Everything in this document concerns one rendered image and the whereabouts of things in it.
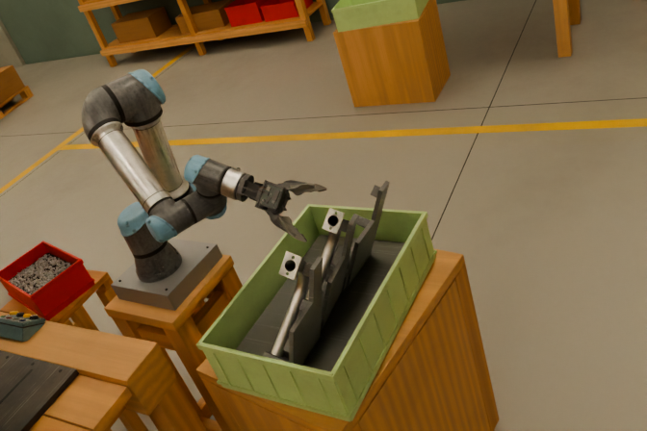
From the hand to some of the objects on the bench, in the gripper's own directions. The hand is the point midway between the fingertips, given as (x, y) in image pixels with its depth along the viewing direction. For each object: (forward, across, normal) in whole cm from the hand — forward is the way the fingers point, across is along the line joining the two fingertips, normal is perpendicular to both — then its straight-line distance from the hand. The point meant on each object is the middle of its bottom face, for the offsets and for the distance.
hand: (317, 215), depth 156 cm
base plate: (-101, -96, +20) cm, 141 cm away
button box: (-82, -70, +35) cm, 114 cm away
